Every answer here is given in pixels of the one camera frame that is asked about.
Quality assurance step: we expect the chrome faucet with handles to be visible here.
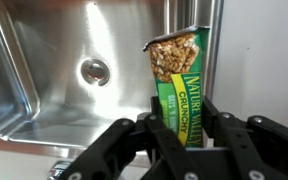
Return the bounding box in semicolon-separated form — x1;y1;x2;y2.
47;160;72;180

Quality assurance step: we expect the sink drain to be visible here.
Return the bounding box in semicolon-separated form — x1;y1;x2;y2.
81;59;110;86

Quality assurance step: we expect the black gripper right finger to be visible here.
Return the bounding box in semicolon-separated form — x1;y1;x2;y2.
202;97;288;180

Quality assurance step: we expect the stainless steel sink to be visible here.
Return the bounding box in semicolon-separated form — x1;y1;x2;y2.
0;0;224;158

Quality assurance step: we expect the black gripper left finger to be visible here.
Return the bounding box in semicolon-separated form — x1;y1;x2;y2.
59;114;198;180

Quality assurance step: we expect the green granola bar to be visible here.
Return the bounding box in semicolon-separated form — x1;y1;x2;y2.
143;26;209;147

